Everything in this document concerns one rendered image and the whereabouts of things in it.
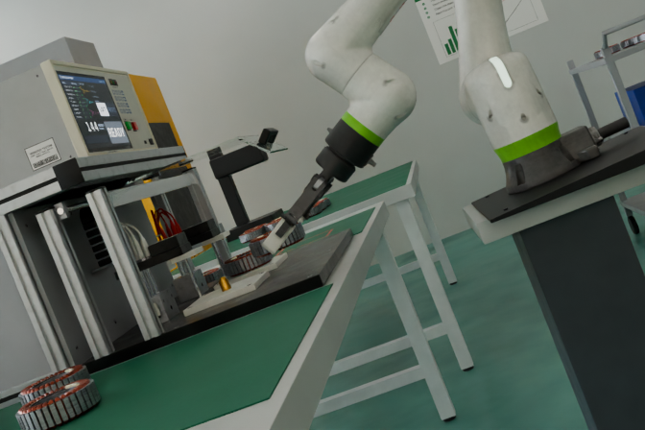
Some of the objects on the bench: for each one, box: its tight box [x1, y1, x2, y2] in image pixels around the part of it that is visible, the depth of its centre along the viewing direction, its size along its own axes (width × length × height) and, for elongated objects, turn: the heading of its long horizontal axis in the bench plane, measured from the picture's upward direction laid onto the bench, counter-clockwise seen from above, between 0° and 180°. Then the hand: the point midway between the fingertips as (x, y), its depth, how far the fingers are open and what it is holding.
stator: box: [18, 365, 91, 406], centre depth 140 cm, size 11×11×4 cm
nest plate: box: [213, 252, 288, 291], centre depth 196 cm, size 15×15×1 cm
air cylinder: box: [151, 288, 179, 323], centre depth 174 cm, size 5×8×6 cm
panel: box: [8, 188, 178, 367], centre depth 187 cm, size 1×66×30 cm, turn 78°
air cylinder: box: [173, 268, 209, 303], centre depth 198 cm, size 5×8×6 cm
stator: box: [223, 251, 274, 277], centre depth 196 cm, size 11×11×4 cm
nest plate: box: [183, 271, 270, 317], centre depth 172 cm, size 15×15×1 cm
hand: (278, 237), depth 170 cm, fingers closed on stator, 11 cm apart
